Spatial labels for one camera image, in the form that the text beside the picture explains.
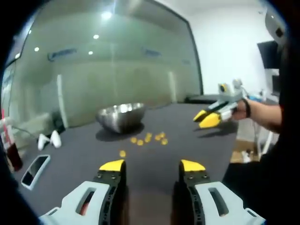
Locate person's right hand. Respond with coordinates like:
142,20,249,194
231,98,251,120

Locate person's black clothing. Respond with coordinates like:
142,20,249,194
222,42,300,225

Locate red drink bottle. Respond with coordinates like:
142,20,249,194
1,116,23,172

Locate stainless steel bowl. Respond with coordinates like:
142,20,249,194
95,102,147,134

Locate white frame stand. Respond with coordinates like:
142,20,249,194
253,121,275,156

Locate grey worn device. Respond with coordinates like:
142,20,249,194
264,7,287,45

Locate black monitor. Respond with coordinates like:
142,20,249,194
257,40,281,69

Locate smartphone with pale case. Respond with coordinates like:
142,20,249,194
21,154,51,190

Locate dark table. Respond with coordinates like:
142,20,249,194
13,95,239,225

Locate yellow QQ candies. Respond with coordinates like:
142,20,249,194
119,132,169,158

